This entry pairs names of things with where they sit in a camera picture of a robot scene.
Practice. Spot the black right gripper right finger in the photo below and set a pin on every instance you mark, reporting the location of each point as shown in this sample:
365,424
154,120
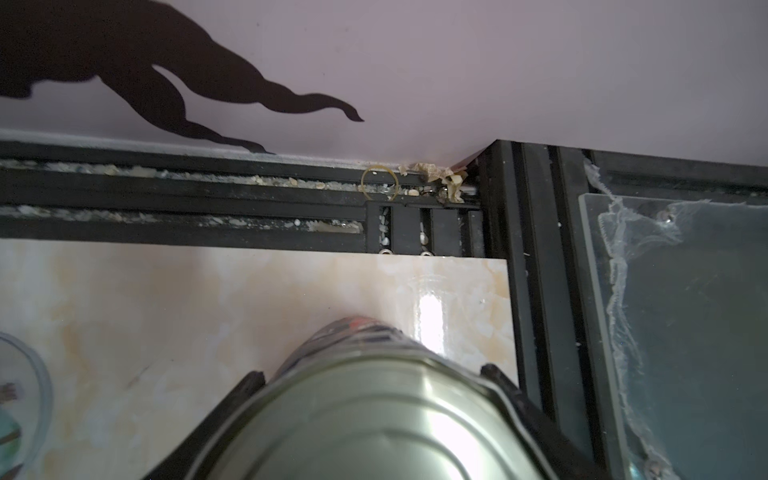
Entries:
562,455

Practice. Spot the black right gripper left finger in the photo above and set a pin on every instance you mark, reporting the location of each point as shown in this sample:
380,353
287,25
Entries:
177,464

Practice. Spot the dark blue tall can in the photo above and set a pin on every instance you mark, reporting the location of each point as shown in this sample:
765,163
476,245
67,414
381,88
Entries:
362,400

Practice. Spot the glass-lidded can at edge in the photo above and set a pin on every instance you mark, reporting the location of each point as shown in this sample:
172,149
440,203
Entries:
26,406

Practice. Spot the clear plastic sheet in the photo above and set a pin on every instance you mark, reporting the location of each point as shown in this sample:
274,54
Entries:
681,290

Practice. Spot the yellow rubber band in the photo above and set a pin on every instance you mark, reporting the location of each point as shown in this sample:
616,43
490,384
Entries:
379,179

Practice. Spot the black aluminium frame rail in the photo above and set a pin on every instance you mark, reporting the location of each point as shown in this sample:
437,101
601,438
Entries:
151,284

